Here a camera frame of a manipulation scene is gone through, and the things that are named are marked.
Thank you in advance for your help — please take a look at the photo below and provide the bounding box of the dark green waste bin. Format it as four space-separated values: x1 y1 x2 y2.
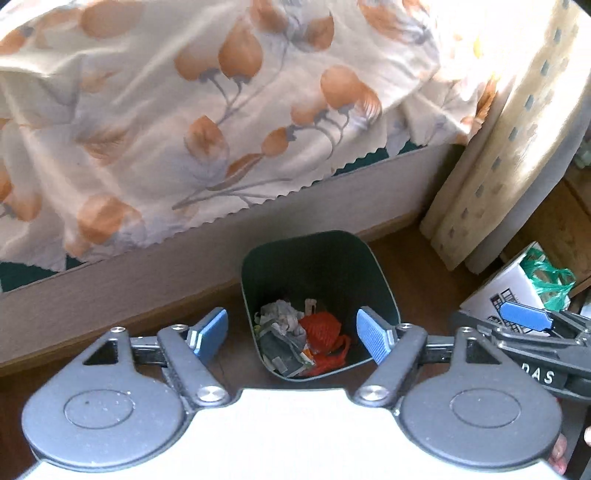
240 231 402 381

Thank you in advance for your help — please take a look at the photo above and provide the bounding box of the yellow patterned curtain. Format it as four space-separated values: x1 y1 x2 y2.
419 0 591 274

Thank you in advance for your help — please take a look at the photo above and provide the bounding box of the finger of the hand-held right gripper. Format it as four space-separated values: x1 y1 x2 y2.
452 313 591 354
500 300 591 335

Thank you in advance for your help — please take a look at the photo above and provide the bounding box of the white tissue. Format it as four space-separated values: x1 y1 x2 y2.
259 300 303 337

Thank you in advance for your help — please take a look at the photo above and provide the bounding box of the grey wrapper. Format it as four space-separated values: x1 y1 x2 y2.
257 330 306 377

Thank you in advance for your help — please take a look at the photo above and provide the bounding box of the green plastic bag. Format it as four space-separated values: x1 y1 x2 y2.
522 249 578 310

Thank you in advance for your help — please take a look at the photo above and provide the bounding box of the white cardboard box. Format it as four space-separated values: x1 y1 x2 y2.
459 242 578 333

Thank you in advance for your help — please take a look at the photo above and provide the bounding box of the floral bed sheet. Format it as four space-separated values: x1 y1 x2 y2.
0 0 499 273

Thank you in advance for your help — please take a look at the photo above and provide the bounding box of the orange plastic bag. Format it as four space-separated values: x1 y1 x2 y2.
299 311 352 377

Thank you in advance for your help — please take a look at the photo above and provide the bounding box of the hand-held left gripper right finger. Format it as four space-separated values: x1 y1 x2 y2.
355 307 502 409

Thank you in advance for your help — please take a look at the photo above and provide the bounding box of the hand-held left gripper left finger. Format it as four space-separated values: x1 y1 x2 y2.
83 308 229 409

